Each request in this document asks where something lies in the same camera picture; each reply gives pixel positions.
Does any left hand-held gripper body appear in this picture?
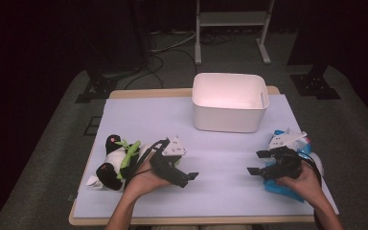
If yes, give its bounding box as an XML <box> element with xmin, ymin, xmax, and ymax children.
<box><xmin>149</xmin><ymin>136</ymin><xmax>190</xmax><ymax>188</ymax></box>

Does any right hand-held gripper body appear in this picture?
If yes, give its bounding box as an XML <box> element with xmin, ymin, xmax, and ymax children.
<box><xmin>261</xmin><ymin>131</ymin><xmax>309</xmax><ymax>180</ymax></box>

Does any blue wet wipe pack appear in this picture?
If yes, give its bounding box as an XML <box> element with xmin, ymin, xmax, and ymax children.
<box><xmin>263</xmin><ymin>128</ymin><xmax>313</xmax><ymax>203</ymax></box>

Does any panda plush toy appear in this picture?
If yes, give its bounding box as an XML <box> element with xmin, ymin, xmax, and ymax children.
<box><xmin>85</xmin><ymin>133</ymin><xmax>143</xmax><ymax>192</ymax></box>

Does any person's right hand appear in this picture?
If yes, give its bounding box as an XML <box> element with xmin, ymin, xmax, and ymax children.
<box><xmin>276</xmin><ymin>161</ymin><xmax>324</xmax><ymax>205</ymax></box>

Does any person's left hand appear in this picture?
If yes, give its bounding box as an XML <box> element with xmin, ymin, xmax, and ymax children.
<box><xmin>124</xmin><ymin>156</ymin><xmax>173</xmax><ymax>199</ymax></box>

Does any pale lilac table mat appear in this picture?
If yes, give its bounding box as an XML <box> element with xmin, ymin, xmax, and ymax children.
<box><xmin>73</xmin><ymin>94</ymin><xmax>339</xmax><ymax>219</ymax></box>

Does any white plastic storage bin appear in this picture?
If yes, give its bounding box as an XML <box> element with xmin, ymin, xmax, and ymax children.
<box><xmin>191</xmin><ymin>72</ymin><xmax>270</xmax><ymax>134</ymax></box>

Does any wooden table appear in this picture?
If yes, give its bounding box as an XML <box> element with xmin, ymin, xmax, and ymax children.
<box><xmin>68</xmin><ymin>85</ymin><xmax>316</xmax><ymax>226</ymax></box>

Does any black stand base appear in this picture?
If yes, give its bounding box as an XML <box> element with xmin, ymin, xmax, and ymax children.
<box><xmin>75</xmin><ymin>68</ymin><xmax>142</xmax><ymax>104</ymax></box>
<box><xmin>289</xmin><ymin>63</ymin><xmax>341</xmax><ymax>101</ymax></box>

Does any dark floor socket plate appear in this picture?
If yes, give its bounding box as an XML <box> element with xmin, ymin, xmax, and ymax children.
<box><xmin>83</xmin><ymin>116</ymin><xmax>103</xmax><ymax>137</ymax></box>

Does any white metal stand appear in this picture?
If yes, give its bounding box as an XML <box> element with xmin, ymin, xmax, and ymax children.
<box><xmin>194</xmin><ymin>0</ymin><xmax>276</xmax><ymax>66</ymax></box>

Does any black floor cable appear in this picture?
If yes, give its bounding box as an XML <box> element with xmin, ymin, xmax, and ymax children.
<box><xmin>124</xmin><ymin>49</ymin><xmax>198</xmax><ymax>90</ymax></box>

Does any grey floor cable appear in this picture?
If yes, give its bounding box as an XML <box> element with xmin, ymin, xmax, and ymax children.
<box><xmin>149</xmin><ymin>30</ymin><xmax>199</xmax><ymax>54</ymax></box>

